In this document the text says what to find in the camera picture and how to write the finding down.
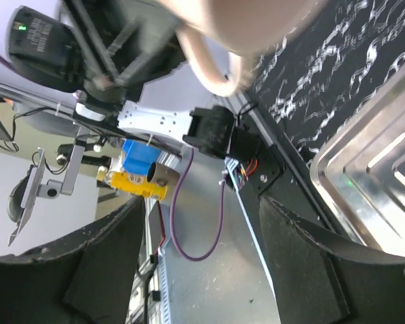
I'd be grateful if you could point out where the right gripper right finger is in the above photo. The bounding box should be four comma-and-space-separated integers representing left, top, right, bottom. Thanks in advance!
259, 196, 405, 323

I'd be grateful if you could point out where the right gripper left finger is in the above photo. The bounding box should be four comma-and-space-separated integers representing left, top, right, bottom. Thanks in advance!
0, 198, 145, 323

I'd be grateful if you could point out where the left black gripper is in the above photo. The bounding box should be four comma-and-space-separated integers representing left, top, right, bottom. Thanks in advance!
59, 0, 186, 101

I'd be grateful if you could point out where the pink orange mug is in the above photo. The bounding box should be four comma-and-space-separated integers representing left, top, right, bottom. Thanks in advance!
160, 0, 327, 97

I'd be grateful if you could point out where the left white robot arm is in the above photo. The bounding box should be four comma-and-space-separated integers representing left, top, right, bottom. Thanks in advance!
7, 1, 251, 157

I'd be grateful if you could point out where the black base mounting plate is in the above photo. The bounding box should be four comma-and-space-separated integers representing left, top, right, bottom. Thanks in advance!
239, 105, 346, 237

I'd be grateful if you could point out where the blue yellow device outside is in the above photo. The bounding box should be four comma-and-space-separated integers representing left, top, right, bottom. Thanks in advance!
97, 140, 180, 200

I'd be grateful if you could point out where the silver metal tray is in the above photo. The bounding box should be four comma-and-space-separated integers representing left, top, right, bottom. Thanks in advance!
310, 64, 405, 257

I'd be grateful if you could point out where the front aluminium rail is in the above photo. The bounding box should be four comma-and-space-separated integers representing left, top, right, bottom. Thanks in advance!
140, 149, 279, 323

